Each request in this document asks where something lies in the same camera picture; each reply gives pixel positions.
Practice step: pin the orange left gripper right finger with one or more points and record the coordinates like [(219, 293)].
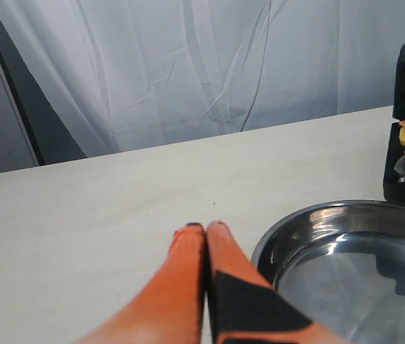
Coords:
[(243, 306)]

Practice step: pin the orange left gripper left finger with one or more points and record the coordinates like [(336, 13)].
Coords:
[(169, 309)]

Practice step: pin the round stainless steel tray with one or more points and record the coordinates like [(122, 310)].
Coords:
[(343, 265)]

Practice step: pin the black metal pole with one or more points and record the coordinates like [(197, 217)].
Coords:
[(50, 140)]

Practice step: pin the white backdrop curtain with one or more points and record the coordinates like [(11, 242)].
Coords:
[(126, 75)]

